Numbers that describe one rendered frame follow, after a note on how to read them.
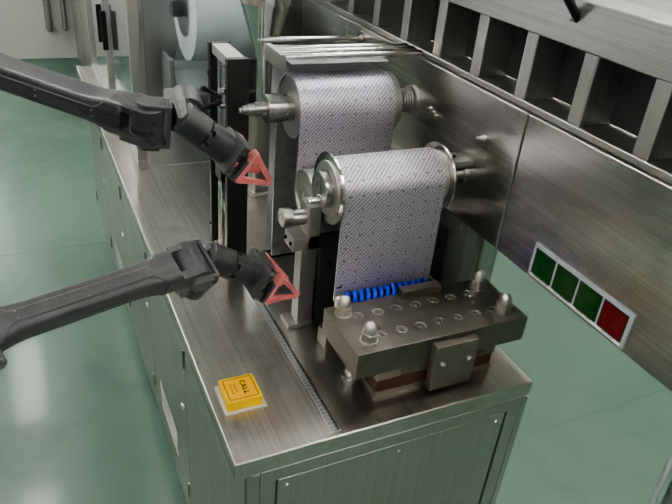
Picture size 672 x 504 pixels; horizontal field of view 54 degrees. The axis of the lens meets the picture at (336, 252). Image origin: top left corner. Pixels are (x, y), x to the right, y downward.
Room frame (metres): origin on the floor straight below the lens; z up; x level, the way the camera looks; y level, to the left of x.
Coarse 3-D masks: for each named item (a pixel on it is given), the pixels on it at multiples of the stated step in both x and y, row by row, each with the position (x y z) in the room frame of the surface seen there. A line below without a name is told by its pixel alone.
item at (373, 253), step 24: (408, 216) 1.23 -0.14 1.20; (432, 216) 1.25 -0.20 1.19; (360, 240) 1.18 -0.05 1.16; (384, 240) 1.20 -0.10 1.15; (408, 240) 1.23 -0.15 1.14; (432, 240) 1.26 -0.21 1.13; (336, 264) 1.16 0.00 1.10; (360, 264) 1.18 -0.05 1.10; (384, 264) 1.21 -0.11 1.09; (408, 264) 1.23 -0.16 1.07; (360, 288) 1.18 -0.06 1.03
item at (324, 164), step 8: (320, 168) 1.24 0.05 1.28; (328, 168) 1.20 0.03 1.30; (448, 168) 1.28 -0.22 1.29; (336, 176) 1.17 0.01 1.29; (448, 176) 1.28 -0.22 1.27; (336, 184) 1.17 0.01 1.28; (448, 184) 1.27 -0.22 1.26; (336, 192) 1.16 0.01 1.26; (336, 200) 1.16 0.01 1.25; (328, 208) 1.19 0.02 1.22; (336, 208) 1.16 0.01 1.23; (328, 216) 1.19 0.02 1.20
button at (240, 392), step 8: (240, 376) 0.99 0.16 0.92; (248, 376) 0.99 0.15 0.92; (224, 384) 0.97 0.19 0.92; (232, 384) 0.97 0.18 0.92; (240, 384) 0.97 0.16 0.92; (248, 384) 0.97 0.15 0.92; (256, 384) 0.97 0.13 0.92; (224, 392) 0.94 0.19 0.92; (232, 392) 0.95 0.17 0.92; (240, 392) 0.95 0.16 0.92; (248, 392) 0.95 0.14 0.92; (256, 392) 0.95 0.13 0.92; (224, 400) 0.94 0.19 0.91; (232, 400) 0.92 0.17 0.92; (240, 400) 0.93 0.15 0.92; (248, 400) 0.93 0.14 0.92; (256, 400) 0.94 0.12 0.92; (232, 408) 0.92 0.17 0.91; (240, 408) 0.92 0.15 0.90
